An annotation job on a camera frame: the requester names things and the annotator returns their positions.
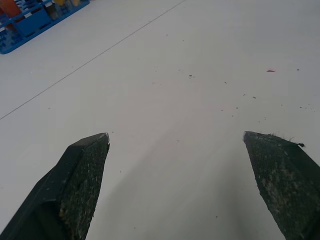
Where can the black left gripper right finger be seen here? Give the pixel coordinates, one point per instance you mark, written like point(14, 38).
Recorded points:
point(285, 180)

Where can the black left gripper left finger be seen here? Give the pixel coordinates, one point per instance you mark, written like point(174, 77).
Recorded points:
point(65, 190)

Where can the dark glass vial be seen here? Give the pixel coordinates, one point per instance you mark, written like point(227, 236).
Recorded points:
point(53, 10)

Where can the blue plastic rack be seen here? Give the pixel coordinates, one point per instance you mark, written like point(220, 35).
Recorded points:
point(30, 22)

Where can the orange bottle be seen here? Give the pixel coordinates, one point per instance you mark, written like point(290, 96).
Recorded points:
point(10, 7)

